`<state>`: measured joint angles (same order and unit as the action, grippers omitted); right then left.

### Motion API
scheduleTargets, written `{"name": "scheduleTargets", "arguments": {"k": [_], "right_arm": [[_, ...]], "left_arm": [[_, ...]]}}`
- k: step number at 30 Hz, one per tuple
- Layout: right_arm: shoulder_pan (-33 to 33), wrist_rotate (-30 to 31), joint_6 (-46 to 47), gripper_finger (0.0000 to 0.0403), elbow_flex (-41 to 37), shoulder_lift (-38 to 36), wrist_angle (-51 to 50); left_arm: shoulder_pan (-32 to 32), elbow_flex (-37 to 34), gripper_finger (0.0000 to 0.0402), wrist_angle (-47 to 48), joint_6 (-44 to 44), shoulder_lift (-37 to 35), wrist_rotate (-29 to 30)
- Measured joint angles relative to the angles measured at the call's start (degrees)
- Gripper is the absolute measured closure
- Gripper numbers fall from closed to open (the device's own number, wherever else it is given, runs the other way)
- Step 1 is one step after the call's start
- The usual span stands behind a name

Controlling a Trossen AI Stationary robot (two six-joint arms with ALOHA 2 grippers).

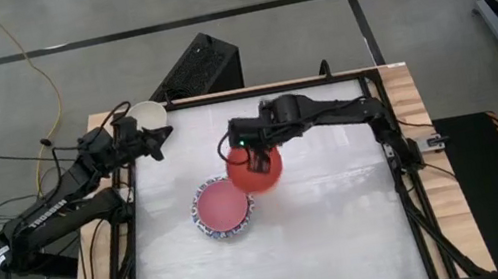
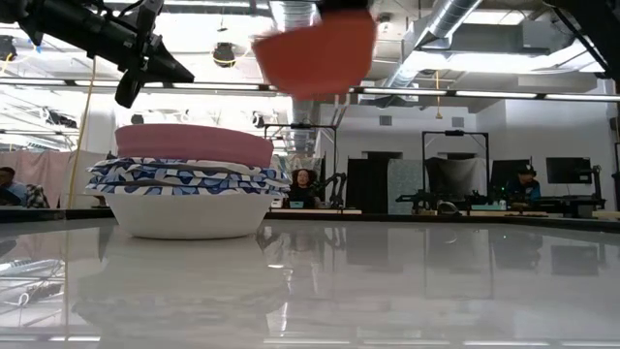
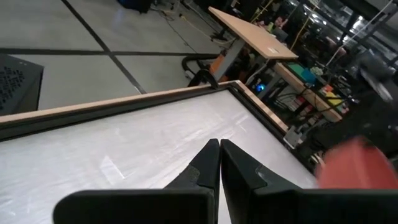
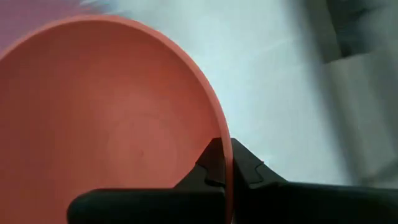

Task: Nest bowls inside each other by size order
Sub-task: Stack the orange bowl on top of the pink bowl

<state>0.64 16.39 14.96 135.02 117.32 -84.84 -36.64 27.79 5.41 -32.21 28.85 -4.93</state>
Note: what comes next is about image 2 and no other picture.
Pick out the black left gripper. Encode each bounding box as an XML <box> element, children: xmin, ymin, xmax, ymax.
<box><xmin>113</xmin><ymin>0</ymin><xmax>197</xmax><ymax>110</ymax></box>

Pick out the black computer monitor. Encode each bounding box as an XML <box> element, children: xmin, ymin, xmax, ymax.
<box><xmin>488</xmin><ymin>158</ymin><xmax>533</xmax><ymax>195</ymax></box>
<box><xmin>545</xmin><ymin>156</ymin><xmax>593</xmax><ymax>185</ymax></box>

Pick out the yellow cable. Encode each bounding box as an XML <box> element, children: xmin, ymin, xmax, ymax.
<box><xmin>66</xmin><ymin>56</ymin><xmax>98</xmax><ymax>210</ymax></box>

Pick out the plaid fabric item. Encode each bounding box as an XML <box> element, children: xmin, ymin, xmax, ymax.
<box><xmin>26</xmin><ymin>183</ymin><xmax>50</xmax><ymax>209</ymax></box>

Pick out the dark ceiling dome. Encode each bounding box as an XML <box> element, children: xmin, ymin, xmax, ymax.
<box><xmin>211</xmin><ymin>41</ymin><xmax>237</xmax><ymax>69</ymax></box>

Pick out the silver ventilation duct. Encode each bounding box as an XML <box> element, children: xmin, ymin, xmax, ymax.
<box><xmin>375</xmin><ymin>0</ymin><xmax>485</xmax><ymax>106</ymax></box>
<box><xmin>268</xmin><ymin>0</ymin><xmax>324</xmax><ymax>157</ymax></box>

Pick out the grey cloth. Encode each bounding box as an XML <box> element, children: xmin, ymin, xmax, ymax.
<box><xmin>424</xmin><ymin>156</ymin><xmax>489</xmax><ymax>205</ymax></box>

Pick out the pink curtain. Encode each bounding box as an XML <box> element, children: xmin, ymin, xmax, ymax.
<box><xmin>0</xmin><ymin>148</ymin><xmax>83</xmax><ymax>209</ymax></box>

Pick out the black panel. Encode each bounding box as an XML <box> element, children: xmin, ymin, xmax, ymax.
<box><xmin>345</xmin><ymin>157</ymin><xmax>389</xmax><ymax>215</ymax></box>

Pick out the person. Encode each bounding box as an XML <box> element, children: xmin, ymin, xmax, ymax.
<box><xmin>503</xmin><ymin>163</ymin><xmax>543</xmax><ymax>207</ymax></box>
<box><xmin>0</xmin><ymin>166</ymin><xmax>29</xmax><ymax>207</ymax></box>
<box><xmin>285</xmin><ymin>168</ymin><xmax>320</xmax><ymax>210</ymax></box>

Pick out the long white light strip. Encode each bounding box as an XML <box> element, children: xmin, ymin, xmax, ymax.
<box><xmin>0</xmin><ymin>77</ymin><xmax>620</xmax><ymax>103</ymax></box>

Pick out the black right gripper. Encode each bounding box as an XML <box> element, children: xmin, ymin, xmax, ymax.
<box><xmin>316</xmin><ymin>0</ymin><xmax>374</xmax><ymax>13</ymax></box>

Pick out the black metal table frame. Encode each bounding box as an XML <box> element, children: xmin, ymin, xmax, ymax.
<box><xmin>0</xmin><ymin>206</ymin><xmax>620</xmax><ymax>234</ymax></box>

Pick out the pink plastic bowl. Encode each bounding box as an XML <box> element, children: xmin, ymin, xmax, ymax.
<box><xmin>114</xmin><ymin>123</ymin><xmax>275</xmax><ymax>169</ymax></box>

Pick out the teal patterned panel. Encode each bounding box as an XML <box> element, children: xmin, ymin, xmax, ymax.
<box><xmin>386</xmin><ymin>158</ymin><xmax>427</xmax><ymax>215</ymax></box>

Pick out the orange plastic bowl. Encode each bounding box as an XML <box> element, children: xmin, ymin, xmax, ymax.
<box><xmin>250</xmin><ymin>8</ymin><xmax>379</xmax><ymax>103</ymax></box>

